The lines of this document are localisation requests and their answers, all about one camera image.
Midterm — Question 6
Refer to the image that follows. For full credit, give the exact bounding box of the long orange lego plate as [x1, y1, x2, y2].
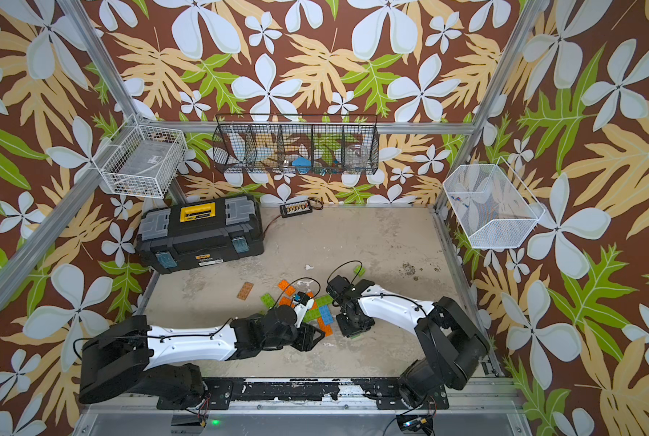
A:
[307, 292, 335, 336]

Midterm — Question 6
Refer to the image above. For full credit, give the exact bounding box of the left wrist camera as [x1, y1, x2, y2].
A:
[292, 292, 315, 329]

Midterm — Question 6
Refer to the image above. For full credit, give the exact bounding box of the white wire basket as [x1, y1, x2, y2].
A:
[443, 158, 546, 251]
[93, 116, 188, 199]

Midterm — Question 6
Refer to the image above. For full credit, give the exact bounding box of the lime green lego plate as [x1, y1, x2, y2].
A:
[315, 295, 333, 306]
[303, 308, 321, 323]
[260, 294, 277, 309]

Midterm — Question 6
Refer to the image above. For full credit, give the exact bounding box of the white wire basket left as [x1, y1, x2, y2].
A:
[93, 116, 188, 199]

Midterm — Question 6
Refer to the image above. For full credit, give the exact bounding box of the black power strip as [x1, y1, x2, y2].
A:
[279, 200, 314, 218]

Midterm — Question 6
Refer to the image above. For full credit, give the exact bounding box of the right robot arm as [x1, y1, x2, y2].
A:
[326, 275, 490, 410]

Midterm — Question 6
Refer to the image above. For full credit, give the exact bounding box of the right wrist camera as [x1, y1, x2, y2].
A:
[326, 275, 353, 304]

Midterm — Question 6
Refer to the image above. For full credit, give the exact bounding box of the black wire basket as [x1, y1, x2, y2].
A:
[210, 114, 380, 175]

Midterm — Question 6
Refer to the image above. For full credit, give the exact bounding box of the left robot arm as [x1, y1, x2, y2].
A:
[78, 305, 326, 409]

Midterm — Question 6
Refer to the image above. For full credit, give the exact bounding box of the white wire basket right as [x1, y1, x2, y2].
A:
[443, 158, 546, 251]

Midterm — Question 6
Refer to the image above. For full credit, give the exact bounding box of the blue lego plate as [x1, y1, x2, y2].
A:
[319, 305, 334, 325]

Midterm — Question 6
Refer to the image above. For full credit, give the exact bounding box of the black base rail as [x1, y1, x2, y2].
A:
[157, 377, 449, 411]

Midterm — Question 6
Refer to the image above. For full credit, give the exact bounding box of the aluminium frame post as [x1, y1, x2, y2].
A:
[432, 0, 549, 211]

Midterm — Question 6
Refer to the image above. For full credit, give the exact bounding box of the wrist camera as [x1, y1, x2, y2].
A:
[292, 292, 315, 329]
[326, 275, 353, 304]

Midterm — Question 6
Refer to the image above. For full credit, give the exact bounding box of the black toolbox yellow handle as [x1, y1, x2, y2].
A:
[135, 194, 265, 274]

